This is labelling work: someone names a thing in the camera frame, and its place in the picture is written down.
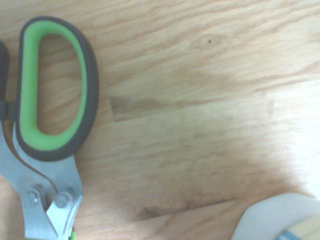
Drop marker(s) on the green and black scissors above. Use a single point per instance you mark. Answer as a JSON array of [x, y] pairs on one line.
[[30, 75]]

